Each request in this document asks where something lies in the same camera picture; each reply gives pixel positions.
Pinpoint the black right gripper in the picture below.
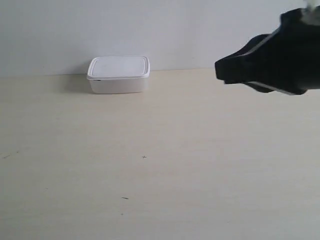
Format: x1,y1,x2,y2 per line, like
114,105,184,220
214,7,320,95

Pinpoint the white lidded plastic container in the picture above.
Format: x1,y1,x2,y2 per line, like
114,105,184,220
86,56,151,94

